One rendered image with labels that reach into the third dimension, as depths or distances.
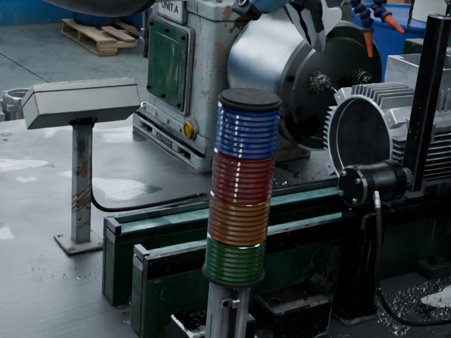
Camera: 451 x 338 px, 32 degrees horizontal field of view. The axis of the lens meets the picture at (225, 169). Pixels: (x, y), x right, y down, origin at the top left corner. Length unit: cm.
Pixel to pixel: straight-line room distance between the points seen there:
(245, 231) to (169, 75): 100
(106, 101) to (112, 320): 34
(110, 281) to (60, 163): 57
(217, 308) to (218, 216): 11
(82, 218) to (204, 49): 48
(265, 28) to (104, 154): 48
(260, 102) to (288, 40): 73
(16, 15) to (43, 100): 575
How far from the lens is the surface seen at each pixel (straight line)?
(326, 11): 122
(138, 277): 108
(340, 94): 131
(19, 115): 373
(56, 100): 123
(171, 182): 162
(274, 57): 145
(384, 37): 328
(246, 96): 74
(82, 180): 130
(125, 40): 604
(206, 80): 162
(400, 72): 132
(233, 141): 73
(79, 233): 134
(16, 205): 151
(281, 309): 109
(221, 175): 75
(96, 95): 125
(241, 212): 75
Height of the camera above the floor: 142
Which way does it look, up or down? 21 degrees down
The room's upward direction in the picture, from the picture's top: 5 degrees clockwise
